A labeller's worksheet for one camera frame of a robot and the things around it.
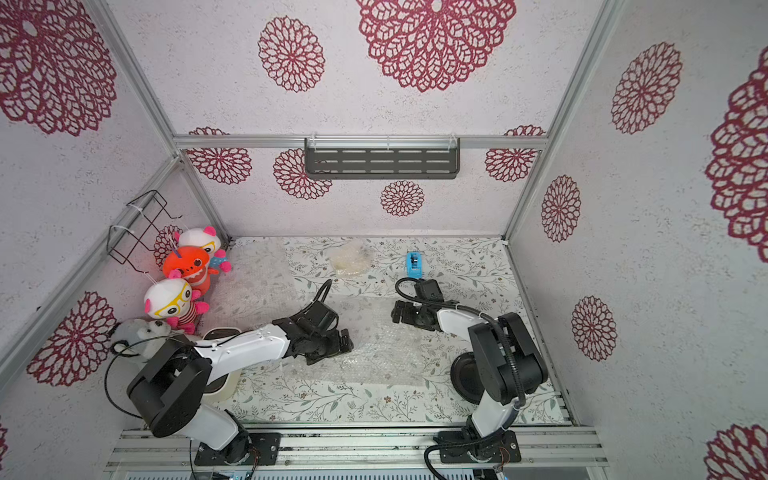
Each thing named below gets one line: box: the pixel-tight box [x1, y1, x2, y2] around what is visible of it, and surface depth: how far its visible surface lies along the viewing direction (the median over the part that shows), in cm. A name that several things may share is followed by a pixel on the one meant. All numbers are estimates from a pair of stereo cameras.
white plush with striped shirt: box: [144, 270, 209, 335], surface depth 83 cm
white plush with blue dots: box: [178, 226, 233, 273], surface depth 97 cm
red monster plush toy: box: [163, 246, 220, 298], surface depth 90 cm
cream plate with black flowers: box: [329, 241, 372, 277], surface depth 112 cm
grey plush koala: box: [113, 318, 171, 362], surface depth 75 cm
